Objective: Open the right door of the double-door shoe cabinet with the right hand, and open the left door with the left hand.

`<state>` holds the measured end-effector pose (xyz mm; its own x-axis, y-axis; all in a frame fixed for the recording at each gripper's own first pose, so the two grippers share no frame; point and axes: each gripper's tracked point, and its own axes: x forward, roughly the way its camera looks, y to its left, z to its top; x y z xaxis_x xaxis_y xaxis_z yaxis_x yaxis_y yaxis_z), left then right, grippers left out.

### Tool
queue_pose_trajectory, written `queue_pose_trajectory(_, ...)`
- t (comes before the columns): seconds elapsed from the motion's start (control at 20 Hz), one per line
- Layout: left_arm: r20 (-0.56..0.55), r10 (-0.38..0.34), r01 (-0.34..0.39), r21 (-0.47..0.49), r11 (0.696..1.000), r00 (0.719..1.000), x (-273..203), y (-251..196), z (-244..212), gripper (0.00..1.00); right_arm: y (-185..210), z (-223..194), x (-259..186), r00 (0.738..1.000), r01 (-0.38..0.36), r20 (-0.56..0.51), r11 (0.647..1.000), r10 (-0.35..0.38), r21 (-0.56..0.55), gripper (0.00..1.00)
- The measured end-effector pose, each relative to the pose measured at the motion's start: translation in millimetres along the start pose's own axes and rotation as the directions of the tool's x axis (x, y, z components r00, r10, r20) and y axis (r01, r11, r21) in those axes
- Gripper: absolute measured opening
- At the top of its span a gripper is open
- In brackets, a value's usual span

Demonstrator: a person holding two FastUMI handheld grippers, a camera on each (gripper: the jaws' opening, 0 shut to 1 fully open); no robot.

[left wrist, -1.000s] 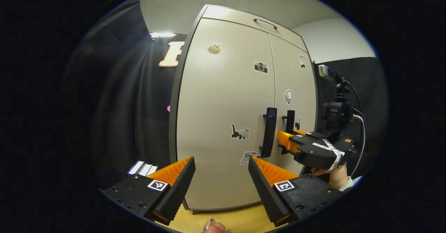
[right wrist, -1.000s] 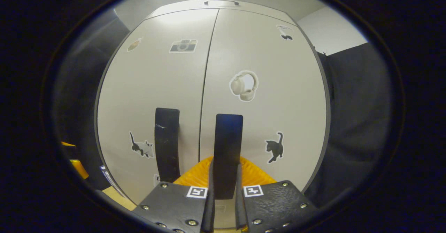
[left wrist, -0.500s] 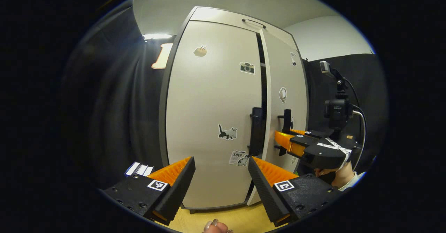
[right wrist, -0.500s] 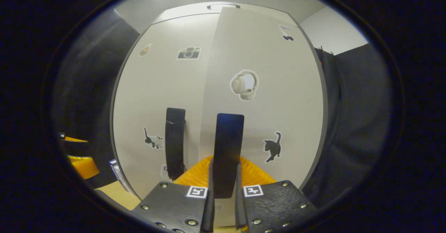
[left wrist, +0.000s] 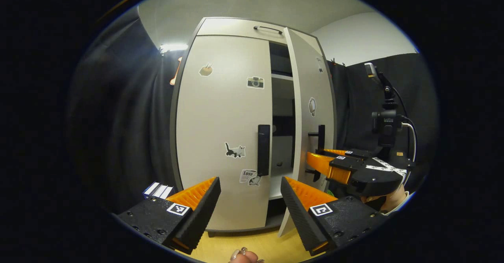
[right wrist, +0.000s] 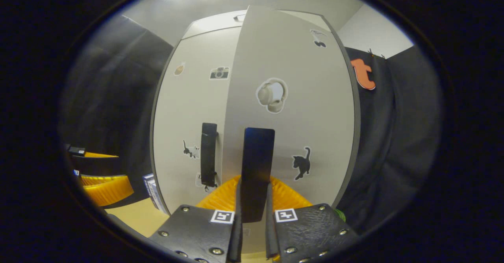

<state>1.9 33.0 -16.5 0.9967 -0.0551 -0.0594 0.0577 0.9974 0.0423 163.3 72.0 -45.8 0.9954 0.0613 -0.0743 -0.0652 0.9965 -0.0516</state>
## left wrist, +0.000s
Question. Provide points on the cabinet door with headphone sticker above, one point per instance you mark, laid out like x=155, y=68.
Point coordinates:
x=311, y=78

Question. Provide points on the white double-door shoe cabinet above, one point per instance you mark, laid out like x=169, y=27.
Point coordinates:
x=236, y=26

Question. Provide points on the blue and white box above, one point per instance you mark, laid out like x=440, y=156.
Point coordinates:
x=157, y=190

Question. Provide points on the white cabinet shelf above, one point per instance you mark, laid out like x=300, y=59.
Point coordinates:
x=281, y=76
x=275, y=190

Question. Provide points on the cabinet door with camera sticker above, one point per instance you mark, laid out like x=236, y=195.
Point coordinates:
x=220, y=137

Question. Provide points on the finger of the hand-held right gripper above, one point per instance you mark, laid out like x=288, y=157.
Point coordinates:
x=358, y=154
x=342, y=164

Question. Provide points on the bright studio lamp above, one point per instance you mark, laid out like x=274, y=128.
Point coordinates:
x=173, y=47

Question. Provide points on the black backdrop cloth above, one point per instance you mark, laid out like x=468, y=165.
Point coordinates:
x=354, y=105
x=118, y=117

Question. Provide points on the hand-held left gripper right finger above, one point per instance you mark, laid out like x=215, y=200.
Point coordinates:
x=297, y=212

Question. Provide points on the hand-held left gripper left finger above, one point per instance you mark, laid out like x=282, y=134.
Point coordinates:
x=204, y=212

